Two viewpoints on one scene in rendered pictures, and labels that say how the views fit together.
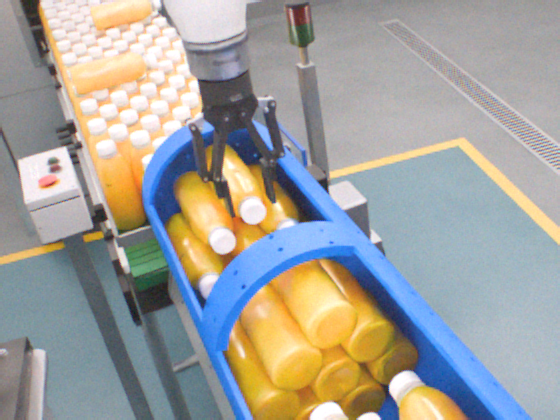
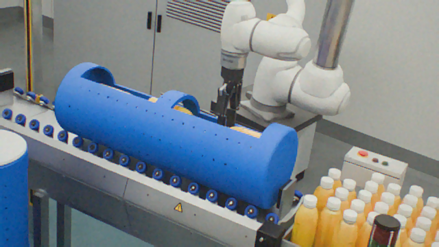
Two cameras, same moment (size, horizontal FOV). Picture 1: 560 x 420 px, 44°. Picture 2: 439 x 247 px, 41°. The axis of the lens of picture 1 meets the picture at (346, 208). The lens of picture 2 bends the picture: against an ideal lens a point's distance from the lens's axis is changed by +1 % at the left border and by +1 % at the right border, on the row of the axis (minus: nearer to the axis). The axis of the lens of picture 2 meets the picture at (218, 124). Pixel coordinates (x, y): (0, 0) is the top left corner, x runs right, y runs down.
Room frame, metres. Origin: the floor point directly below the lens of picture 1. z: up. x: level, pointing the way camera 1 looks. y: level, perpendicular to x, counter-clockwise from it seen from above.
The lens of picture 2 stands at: (2.29, -1.07, 2.00)
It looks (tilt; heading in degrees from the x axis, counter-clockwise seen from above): 24 degrees down; 139
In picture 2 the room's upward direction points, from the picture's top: 7 degrees clockwise
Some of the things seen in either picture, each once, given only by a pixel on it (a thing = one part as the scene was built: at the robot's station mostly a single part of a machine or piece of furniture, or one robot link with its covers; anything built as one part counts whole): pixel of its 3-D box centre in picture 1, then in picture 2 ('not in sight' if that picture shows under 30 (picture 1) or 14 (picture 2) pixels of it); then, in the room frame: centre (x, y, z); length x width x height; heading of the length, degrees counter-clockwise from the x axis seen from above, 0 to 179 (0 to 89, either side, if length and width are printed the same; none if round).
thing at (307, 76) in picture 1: (330, 238); not in sight; (1.66, 0.06, 0.55); 0.04 x 0.04 x 1.10; 22
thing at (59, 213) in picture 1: (54, 192); (373, 171); (1.25, 0.59, 1.05); 0.20 x 0.10 x 0.10; 22
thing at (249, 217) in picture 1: (252, 211); not in sight; (0.93, 0.15, 1.16); 0.04 x 0.02 x 0.04; 112
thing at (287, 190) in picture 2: not in sight; (285, 199); (1.17, 0.25, 0.99); 0.10 x 0.02 x 0.12; 112
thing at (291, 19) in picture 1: (298, 13); (385, 230); (1.66, 0.06, 1.23); 0.06 x 0.06 x 0.04
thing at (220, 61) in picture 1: (218, 52); (234, 58); (0.93, 0.15, 1.42); 0.09 x 0.09 x 0.06
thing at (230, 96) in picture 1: (228, 100); (231, 79); (0.93, 0.15, 1.35); 0.08 x 0.07 x 0.09; 112
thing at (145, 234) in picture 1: (214, 211); (305, 214); (1.24, 0.28, 0.96); 0.40 x 0.01 x 0.03; 112
